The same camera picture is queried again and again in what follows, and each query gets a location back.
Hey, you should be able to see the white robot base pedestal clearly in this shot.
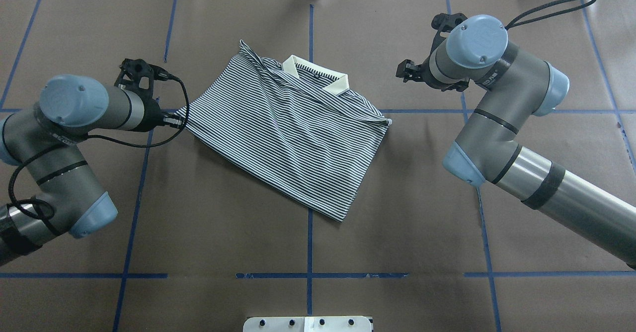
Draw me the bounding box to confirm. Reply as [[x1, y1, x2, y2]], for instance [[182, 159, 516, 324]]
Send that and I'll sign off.
[[242, 315, 374, 332]]

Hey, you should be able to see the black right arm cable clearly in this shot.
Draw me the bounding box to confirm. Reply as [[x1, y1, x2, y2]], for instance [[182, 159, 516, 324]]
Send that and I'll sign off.
[[505, 0, 598, 30]]

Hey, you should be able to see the striped polo shirt white collar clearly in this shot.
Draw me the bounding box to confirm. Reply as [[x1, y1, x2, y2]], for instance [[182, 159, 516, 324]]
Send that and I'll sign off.
[[177, 41, 392, 222]]

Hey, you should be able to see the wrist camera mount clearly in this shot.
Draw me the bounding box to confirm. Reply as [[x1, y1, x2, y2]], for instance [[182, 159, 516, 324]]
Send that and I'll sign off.
[[114, 59, 173, 98], [430, 13, 468, 53]]

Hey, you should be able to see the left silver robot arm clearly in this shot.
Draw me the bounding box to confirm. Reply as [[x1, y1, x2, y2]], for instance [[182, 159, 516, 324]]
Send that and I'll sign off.
[[1, 74, 188, 265]]

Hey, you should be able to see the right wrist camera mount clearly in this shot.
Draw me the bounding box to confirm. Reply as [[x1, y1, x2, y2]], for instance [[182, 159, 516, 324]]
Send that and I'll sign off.
[[430, 13, 468, 53]]

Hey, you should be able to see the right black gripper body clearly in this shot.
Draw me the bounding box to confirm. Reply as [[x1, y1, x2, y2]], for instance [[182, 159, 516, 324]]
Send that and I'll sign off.
[[403, 61, 438, 85]]

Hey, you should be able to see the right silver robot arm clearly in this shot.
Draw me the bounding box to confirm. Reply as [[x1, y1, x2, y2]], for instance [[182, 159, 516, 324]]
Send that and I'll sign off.
[[396, 13, 636, 268]]

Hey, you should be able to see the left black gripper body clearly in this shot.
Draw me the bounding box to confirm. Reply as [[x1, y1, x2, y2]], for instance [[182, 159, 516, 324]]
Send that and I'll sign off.
[[145, 98, 185, 131]]

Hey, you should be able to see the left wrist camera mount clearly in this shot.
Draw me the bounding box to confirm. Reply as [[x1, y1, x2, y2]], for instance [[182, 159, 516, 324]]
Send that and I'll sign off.
[[114, 59, 173, 98]]

